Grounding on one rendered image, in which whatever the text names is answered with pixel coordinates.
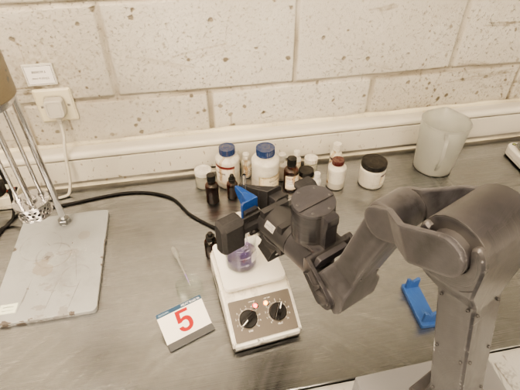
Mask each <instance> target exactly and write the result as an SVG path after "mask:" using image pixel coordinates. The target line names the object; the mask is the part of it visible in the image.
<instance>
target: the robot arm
mask: <svg viewBox="0 0 520 390"><path fill-rule="evenodd" d="M294 187H295V188H296V191H295V192H294V193H293V195H292V196H291V197H289V195H288V194H287V193H286V194H284V193H283V192H282V191H281V189H282V188H281V186H279V185H277V186H256V185H249V184H246V190H245V189H244V188H242V183H240V184H238V186H235V187H234V189H235V192H236V194H237V196H238V199H239V201H240V203H241V217H240V216H239V215H238V214H236V213H231V214H229V215H227V216H225V217H222V218H221V219H219V220H217V221H216V222H215V224H214V226H215V234H216V242H217V250H218V251H219V252H220V253H221V254H223V255H229V254H230V253H232V252H234V251H236V250H238V249H239V248H242V247H243V246H245V234H247V233H248V232H249V234H250V235H251V236H252V235H253V234H256V233H257V236H258V237H260V238H261V242H260V244H259V245H258V248H259V249H260V251H261V252H262V254H263V255H264V256H265V258H266V260H267V261H268V262H270V261H271V260H273V259H275V258H278V257H279V256H282V255H284V254H285V255H286V256H287V257H288V258H290V259H291V260H292V261H293V262H294V263H295V264H296V265H297V266H298V267H299V268H300V269H302V270H303V274H304V275H305V278H306V281H307V282H308V285H309V287H310V289H311V292H312V294H313V296H314V299H315V300H316V302H317V303H318V304H319V305H321V306H322V307H323V308H324V309H325V310H332V312H333V314H337V315H338V314H340V313H342V312H344V311H345V310H346V309H348V308H349V307H351V306H353V305H354V304H355V303H357V302H358V301H360V300H361V299H363V298H365V297H366V296H367V295H369V294H371V293H372V292H374V290H375V287H376V285H377V284H378V280H379V275H378V273H377V272H378V270H379V268H380V267H381V266H382V265H383V264H384V263H385V261H386V260H387V259H388V258H389V256H390V255H391V254H392V253H393V252H394V250H395V249H396V248H398V250H399V251H400V253H401V254H402V256H403V258H404V259H405V260H406V261H407V262H408V263H409V264H412V265H415V266H418V267H420V268H422V269H423V271H424V272H425V273H426V274H427V275H428V276H429V277H430V278H431V279H432V281H433V282H434V283H435V284H436V285H437V286H438V297H437V307H436V324H435V333H434V341H433V359H432V368H431V371H429V372H428V373H427V374H426V375H424V376H423V377H422V378H420V379H419V380H418V381H417V382H416V383H415V384H414V385H412V386H411V387H410V388H409V390H483V384H484V377H485V373H486V369H487V365H488V358H489V354H490V349H491V342H492V338H493V334H494V328H495V324H496V319H497V315H498V308H499V304H500V300H501V294H502V292H503V290H504V288H505V287H506V285H507V284H508V283H509V282H510V280H511V279H512V277H513V276H514V275H515V273H516V272H517V271H518V270H519V268H520V193H519V192H518V191H516V190H513V189H512V188H510V187H508V186H505V185H501V184H497V183H489V184H484V185H483V186H471V185H458V186H442V187H433V188H421V187H415V186H402V187H399V188H397V189H395V190H393V191H392V192H390V193H387V194H386V195H384V196H383V197H380V198H378V199H377V200H375V201H373V202H372V203H371V204H369V206H368V208H367V209H366V210H365V212H364V219H363V221H362V222H361V223H360V225H359V227H358V228H357V230H356V231H355V233H354V235H352V233H350V232H347V233H346V234H344V235H342V236H340V235H339V234H338V233H337V225H338V224H339V218H340V217H339V215H338V214H337V213H336V204H337V202H336V198H335V196H334V193H333V192H332V191H331V190H329V189H327V188H326V187H323V186H317V184H316V181H315V180H314V179H312V178H311V177H310V176H306V177H304V178H302V179H300V180H297V181H296V182H295V183H294ZM258 207H259V208H260V209H261V210H260V209H258ZM421 223H422V224H421ZM419 224H421V226H420V227H417V225H419ZM339 255H340V257H339V259H338V260H336V261H334V259H335V258H336V257H337V256H339Z"/></svg>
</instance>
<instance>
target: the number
mask: <svg viewBox="0 0 520 390"><path fill-rule="evenodd" d="M207 321H209V319H208V317H207V314H206V312H205V309H204V306H203V304H202V302H201V300H200V299H199V300H197V301H195V302H193V303H191V304H188V305H186V306H184V307H182V308H180V309H178V310H176V311H174V312H172V313H170V314H168V315H165V316H163V317H161V318H159V322H160V324H161V327H162V330H163V332H164V334H165V336H166V339H167V342H168V341H170V340H172V339H174V338H176V337H178V336H180V335H181V334H184V333H186V332H187V331H189V330H192V329H193V328H195V327H198V326H199V325H201V324H203V323H206V322H207Z"/></svg>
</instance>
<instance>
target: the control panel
mask: <svg viewBox="0 0 520 390"><path fill-rule="evenodd" d="M264 301H267V302H268V304H267V305H264ZM279 302H282V303H283V305H284V306H285V307H286V316H285V318H284V319H282V320H274V319H272V318H271V317H270V314H269V308H270V306H271V305H272V304H273V303H279ZM254 303H256V304H257V305H258V306H257V307H256V308H254V307H253V304H254ZM227 305H228V309H229V313H230V316H231V322H232V327H233V330H234V336H235V340H236V343H237V344H240V343H244V342H247V341H250V340H255V339H258V338H261V337H266V336H269V335H273V334H277V333H281V332H283V331H287V330H292V329H295V328H297V327H298V323H297V320H296V315H295V312H294V309H293V304H292V300H291V297H290V294H289V290H288V289H282V290H279V291H275V292H270V293H266V294H263V295H260V296H254V297H251V298H247V299H241V300H238V301H234V302H231V303H228V304H227ZM246 310H252V311H255V312H256V316H257V323H256V325H255V326H254V327H252V328H244V327H243V326H242V325H241V323H240V315H241V314H242V312H244V311H246Z"/></svg>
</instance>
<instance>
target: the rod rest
mask: <svg viewBox="0 0 520 390"><path fill-rule="evenodd" d="M420 280H421V278H420V277H417V278H416V279H413V280H411V279H407V281H406V283H405V284H402V286H401V288H402V291H403V293H404V295H405V297H406V299H407V301H408V303H409V305H410V307H411V309H412V312H413V314H414V316H415V318H416V320H417V322H418V324H419V326H420V328H422V329H425V328H431V327H435V324H436V311H435V312H433V311H432V310H431V309H430V307H429V304H428V303H427V301H426V298H425V296H424V295H423V293H422V291H421V289H420V288H419V282H420Z"/></svg>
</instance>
